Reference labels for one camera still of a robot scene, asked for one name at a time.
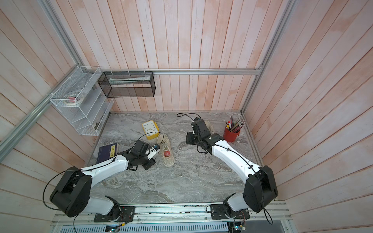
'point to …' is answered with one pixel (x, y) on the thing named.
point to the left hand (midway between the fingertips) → (151, 161)
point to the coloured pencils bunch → (235, 126)
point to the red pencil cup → (230, 136)
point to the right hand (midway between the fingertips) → (187, 136)
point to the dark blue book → (107, 152)
